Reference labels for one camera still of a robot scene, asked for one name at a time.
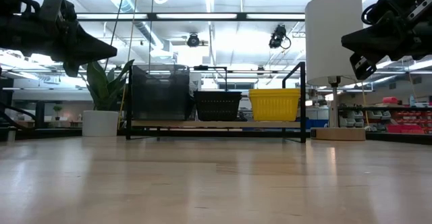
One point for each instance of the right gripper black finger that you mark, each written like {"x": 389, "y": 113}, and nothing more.
{"x": 349, "y": 42}
{"x": 376, "y": 38}

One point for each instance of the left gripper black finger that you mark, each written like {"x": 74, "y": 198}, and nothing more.
{"x": 110, "y": 52}
{"x": 88, "y": 48}

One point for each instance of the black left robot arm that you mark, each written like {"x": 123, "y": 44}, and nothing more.
{"x": 15, "y": 31}

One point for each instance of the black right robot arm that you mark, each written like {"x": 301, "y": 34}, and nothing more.
{"x": 422, "y": 35}

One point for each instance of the white shade table lamp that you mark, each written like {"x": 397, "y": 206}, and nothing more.
{"x": 334, "y": 35}

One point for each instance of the small distant potted plant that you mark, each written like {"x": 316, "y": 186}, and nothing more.
{"x": 57, "y": 111}

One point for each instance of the green plant in white pot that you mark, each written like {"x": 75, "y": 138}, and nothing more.
{"x": 100, "y": 122}

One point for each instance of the shelving with red bins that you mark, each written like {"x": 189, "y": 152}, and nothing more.
{"x": 405, "y": 119}

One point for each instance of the blue storage bin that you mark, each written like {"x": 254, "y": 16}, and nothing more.
{"x": 317, "y": 123}

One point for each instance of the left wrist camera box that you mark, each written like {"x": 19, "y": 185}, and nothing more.
{"x": 54, "y": 8}

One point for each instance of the round black ceiling camera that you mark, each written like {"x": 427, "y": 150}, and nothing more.
{"x": 193, "y": 40}

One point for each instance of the wooden shelf black metal frame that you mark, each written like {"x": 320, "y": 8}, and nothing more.
{"x": 216, "y": 124}

